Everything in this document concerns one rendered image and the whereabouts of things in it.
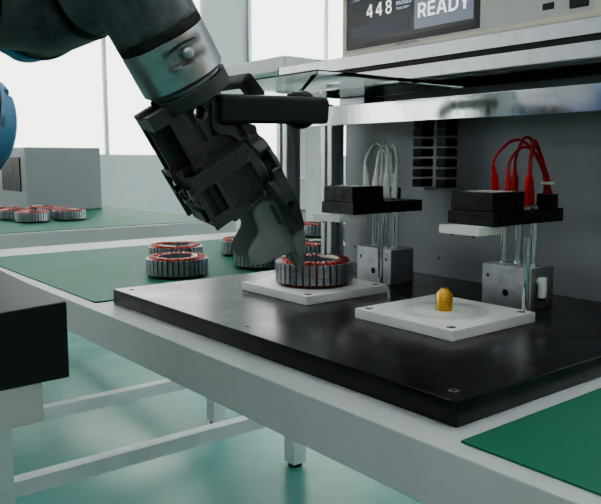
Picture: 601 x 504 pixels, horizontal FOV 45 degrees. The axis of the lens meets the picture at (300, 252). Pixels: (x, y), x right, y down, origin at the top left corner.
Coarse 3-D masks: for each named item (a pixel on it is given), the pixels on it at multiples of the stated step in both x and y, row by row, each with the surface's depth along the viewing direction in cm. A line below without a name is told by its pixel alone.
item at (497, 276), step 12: (492, 264) 94; (504, 264) 94; (516, 264) 93; (540, 264) 94; (492, 276) 94; (504, 276) 93; (516, 276) 91; (540, 276) 91; (552, 276) 93; (492, 288) 94; (504, 288) 93; (516, 288) 91; (552, 288) 93; (492, 300) 94; (504, 300) 93; (516, 300) 92
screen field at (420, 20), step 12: (420, 0) 101; (432, 0) 99; (444, 0) 98; (456, 0) 96; (468, 0) 95; (420, 12) 101; (432, 12) 100; (444, 12) 98; (456, 12) 96; (468, 12) 95; (420, 24) 101; (432, 24) 100
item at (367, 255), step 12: (360, 252) 114; (372, 252) 111; (384, 252) 109; (396, 252) 109; (408, 252) 111; (360, 264) 114; (372, 264) 112; (384, 264) 110; (396, 264) 109; (408, 264) 111; (360, 276) 114; (372, 276) 112; (384, 276) 110; (396, 276) 110; (408, 276) 111
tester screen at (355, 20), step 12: (360, 0) 110; (372, 0) 108; (396, 0) 105; (408, 0) 103; (360, 12) 111; (396, 12) 105; (408, 12) 103; (360, 24) 111; (408, 24) 103; (444, 24) 98; (456, 24) 97; (372, 36) 109; (384, 36) 107; (396, 36) 105
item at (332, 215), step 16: (336, 192) 106; (352, 192) 103; (368, 192) 105; (336, 208) 106; (352, 208) 103; (368, 208) 105; (384, 208) 107; (400, 208) 109; (416, 208) 111; (384, 224) 112; (384, 240) 112
